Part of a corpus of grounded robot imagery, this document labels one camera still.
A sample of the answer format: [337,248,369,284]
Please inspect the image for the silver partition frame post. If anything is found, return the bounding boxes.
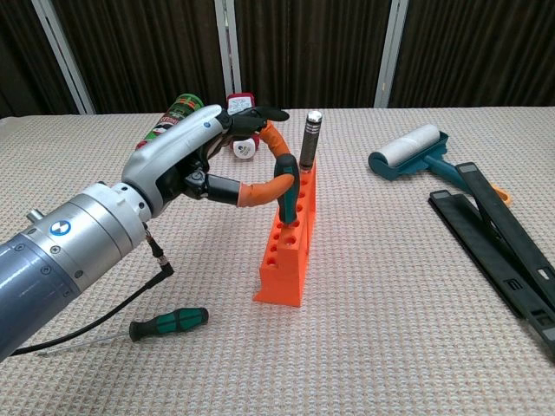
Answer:
[32,0,95,114]
[373,0,411,108]
[215,0,243,100]

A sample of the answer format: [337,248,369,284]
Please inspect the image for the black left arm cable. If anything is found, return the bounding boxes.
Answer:
[10,223,175,357]

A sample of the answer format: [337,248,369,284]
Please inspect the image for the green Pringles can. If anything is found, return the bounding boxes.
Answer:
[135,93,206,151]

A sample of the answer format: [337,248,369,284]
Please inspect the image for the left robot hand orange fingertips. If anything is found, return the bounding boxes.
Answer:
[120,103,294,218]

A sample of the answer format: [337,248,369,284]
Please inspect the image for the beige woven tablecloth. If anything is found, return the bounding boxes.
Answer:
[0,105,555,416]

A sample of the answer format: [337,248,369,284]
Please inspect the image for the teal lint roller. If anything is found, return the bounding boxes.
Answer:
[368,123,513,205]

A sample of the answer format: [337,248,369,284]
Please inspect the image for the orange screwdriver holder block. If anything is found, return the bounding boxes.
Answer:
[252,159,318,309]

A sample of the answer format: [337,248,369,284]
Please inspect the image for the black folding stand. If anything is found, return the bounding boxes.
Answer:
[428,161,555,364]

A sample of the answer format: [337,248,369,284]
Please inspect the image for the small dark green screwdriver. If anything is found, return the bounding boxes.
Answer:
[273,154,300,226]

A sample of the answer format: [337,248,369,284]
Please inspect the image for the red ketchup bottle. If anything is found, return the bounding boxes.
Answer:
[225,92,261,160]

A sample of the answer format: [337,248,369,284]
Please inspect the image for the green black handle screwdriver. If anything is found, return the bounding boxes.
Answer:
[37,306,210,357]

